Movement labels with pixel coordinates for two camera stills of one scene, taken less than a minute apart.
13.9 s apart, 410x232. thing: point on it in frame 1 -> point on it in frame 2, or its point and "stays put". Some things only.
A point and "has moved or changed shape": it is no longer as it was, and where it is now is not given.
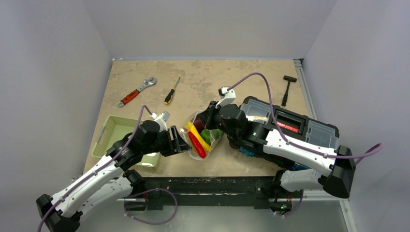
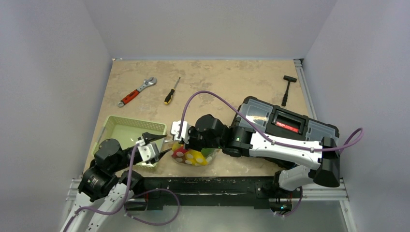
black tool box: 289,123 stays put
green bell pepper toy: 212,135 has moved or changed shape
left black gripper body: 163,143 -> 126,158
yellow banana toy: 189,126 has moved or changed shape
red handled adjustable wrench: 146,82 stays put
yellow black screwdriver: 169,96 stays put
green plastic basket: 113,131 stays put
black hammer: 289,79 stays put
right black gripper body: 209,114 -> 189,138
